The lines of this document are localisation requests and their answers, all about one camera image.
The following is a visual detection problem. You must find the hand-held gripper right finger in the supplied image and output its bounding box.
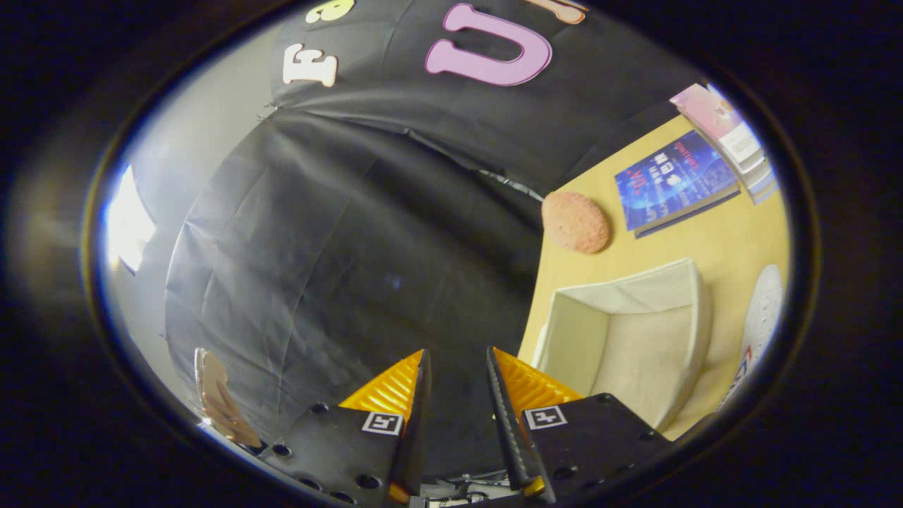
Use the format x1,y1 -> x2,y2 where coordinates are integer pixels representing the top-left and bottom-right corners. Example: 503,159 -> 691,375
485,346 -> 672,505

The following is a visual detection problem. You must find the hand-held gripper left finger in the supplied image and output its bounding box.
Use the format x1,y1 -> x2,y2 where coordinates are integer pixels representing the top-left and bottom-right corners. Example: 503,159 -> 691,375
257,349 -> 432,508

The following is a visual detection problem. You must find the beige fabric storage box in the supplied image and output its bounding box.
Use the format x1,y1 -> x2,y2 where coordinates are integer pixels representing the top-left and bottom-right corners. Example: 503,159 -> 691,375
533,258 -> 713,433

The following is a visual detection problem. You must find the white canvas shoe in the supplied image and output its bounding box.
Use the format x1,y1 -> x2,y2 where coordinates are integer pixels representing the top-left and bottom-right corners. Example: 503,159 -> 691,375
716,265 -> 785,413

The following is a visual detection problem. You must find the pink round sponge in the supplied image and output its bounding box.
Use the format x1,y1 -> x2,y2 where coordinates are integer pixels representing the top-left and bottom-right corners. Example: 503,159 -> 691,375
541,190 -> 612,255

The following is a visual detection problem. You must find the blue cover book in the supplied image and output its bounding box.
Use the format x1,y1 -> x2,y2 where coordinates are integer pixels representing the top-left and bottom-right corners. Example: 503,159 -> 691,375
614,129 -> 741,239

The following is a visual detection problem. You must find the light blue spine book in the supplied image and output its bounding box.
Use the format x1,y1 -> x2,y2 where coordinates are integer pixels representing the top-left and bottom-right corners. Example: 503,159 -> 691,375
748,176 -> 781,206

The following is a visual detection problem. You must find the white spine book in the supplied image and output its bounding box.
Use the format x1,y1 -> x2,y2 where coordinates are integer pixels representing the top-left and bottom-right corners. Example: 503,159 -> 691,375
734,155 -> 774,193

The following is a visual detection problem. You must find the ceiling light panel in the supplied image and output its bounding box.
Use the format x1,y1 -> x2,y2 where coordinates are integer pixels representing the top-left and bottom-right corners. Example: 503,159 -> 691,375
104,166 -> 157,274

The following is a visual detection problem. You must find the pink cover book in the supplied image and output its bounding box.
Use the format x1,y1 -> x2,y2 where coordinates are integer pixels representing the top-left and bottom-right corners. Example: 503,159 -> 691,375
669,83 -> 764,171

